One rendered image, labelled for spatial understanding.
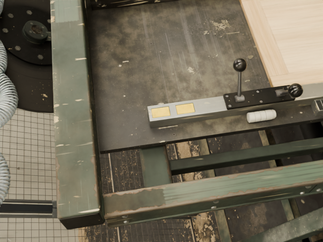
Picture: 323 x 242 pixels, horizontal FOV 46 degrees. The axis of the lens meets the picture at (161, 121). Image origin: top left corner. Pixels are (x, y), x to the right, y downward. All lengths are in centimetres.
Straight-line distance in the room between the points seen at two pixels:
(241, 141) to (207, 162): 209
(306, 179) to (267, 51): 44
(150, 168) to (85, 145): 21
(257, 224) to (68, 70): 224
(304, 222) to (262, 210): 123
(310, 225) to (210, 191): 88
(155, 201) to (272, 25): 72
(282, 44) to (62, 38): 69
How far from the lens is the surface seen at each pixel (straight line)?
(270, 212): 297
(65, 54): 116
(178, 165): 111
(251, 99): 112
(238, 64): 105
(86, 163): 96
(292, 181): 103
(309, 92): 119
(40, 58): 178
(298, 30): 137
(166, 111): 108
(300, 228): 182
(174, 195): 97
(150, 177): 107
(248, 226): 312
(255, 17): 137
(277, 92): 114
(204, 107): 109
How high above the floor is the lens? 225
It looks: 32 degrees down
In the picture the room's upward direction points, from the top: 80 degrees counter-clockwise
